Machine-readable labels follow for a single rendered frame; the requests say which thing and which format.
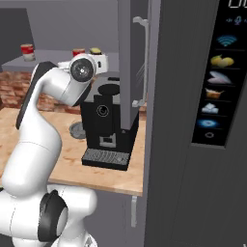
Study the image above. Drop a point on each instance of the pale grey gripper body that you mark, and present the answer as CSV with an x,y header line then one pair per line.
x,y
101,76

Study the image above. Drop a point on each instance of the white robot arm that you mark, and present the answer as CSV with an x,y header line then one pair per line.
x,y
32,144

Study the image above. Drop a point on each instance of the dark grey cabinet door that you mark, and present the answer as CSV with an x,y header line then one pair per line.
x,y
14,35

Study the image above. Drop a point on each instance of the yellow-topped can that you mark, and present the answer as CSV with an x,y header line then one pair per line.
x,y
95,50

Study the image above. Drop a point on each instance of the black coffee machine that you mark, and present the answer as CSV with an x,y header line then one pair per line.
x,y
106,135

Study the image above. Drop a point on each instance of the grey round disc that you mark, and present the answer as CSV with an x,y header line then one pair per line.
x,y
76,131

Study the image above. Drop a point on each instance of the red can with white band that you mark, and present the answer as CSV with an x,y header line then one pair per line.
x,y
27,53

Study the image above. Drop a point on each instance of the black fridge control panel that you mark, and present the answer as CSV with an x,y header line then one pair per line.
x,y
218,80

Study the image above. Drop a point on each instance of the dark grey fridge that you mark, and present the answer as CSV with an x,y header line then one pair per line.
x,y
193,177

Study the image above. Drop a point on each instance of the grey base cupboard door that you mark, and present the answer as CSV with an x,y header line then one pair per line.
x,y
112,218

